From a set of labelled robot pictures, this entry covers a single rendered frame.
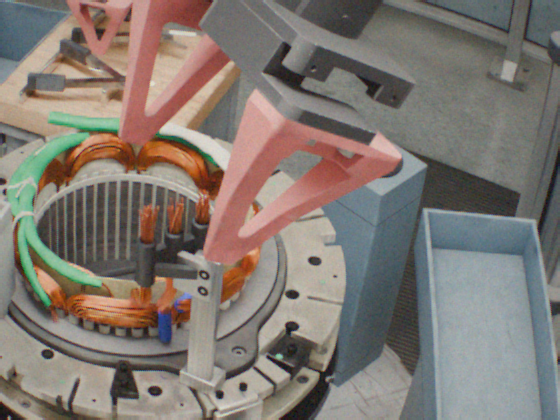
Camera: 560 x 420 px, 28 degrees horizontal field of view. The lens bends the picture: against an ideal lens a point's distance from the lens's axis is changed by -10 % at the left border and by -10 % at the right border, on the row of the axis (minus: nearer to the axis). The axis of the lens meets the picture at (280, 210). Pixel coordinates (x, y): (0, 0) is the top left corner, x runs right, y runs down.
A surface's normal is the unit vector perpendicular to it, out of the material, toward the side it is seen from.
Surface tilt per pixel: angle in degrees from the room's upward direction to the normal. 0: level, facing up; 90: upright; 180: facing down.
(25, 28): 90
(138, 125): 90
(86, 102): 0
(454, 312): 0
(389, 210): 90
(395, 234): 90
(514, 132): 0
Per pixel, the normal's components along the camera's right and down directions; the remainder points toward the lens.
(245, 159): -0.84, 0.13
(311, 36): 0.52, -0.79
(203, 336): -0.41, 0.55
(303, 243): 0.11, -0.77
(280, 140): 0.28, 0.84
